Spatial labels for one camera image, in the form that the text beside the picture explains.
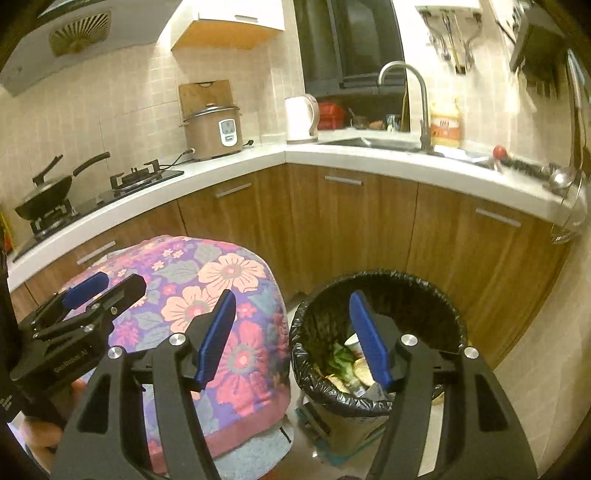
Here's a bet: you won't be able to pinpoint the dark window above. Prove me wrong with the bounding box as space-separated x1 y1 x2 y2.
293 0 409 95

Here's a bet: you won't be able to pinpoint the range hood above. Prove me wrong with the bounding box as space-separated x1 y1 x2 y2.
0 0 169 97

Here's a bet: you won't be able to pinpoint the white electric kettle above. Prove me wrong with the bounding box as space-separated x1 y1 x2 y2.
284 93 320 143

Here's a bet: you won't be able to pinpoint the black power cord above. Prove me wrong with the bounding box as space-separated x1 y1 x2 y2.
159 138 254 169

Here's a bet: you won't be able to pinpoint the red pot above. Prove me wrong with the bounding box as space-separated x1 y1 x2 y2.
318 102 348 130

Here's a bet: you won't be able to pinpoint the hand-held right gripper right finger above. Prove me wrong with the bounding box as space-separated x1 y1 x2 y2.
348 291 539 480

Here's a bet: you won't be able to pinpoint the white wall cabinet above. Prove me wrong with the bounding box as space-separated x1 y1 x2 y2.
170 0 286 51

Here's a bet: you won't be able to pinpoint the brown rice cooker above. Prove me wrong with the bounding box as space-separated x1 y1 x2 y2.
181 104 245 161

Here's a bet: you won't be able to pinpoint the wooden cutting board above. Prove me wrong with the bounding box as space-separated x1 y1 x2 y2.
178 79 235 121

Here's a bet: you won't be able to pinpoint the steel faucet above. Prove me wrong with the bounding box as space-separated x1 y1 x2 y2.
378 61 435 153

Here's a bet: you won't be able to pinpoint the grey floor mat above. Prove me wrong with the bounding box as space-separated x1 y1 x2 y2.
203 415 296 480

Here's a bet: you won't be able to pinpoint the person's left hand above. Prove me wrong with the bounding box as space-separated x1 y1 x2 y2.
25 416 66 469

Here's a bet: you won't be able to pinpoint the steel sink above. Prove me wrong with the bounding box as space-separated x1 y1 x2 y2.
318 136 423 153

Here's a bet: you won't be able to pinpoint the bin with black liner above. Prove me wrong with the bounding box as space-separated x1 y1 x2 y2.
290 270 468 457

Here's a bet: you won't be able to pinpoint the floral tablecloth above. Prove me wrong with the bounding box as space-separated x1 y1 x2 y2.
60 235 293 476

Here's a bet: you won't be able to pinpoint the wooden base cabinet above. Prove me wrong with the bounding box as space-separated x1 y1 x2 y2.
9 164 573 370

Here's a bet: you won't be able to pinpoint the dark wall rack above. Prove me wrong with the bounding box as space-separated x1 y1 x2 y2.
508 4 571 100

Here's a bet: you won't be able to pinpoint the steel ladle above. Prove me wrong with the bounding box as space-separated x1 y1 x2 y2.
545 166 578 190

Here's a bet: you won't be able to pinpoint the yellow plastic bottle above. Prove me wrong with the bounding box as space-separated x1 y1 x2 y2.
429 99 462 149

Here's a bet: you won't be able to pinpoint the black gas stove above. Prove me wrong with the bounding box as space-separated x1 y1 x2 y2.
11 159 185 264

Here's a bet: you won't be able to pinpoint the hanging metal utensils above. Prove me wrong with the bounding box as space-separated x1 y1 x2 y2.
418 7 485 75

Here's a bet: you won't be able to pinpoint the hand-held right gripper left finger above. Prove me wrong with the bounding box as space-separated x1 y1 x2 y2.
53 290 237 480

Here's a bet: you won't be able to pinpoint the black wok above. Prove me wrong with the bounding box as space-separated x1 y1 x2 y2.
15 151 112 221

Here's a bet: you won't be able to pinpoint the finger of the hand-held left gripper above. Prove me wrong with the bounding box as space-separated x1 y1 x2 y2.
34 273 147 342
18 271 110 326

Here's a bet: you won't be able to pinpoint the clear plastic bag with scraps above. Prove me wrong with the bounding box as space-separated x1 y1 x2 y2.
318 332 393 400

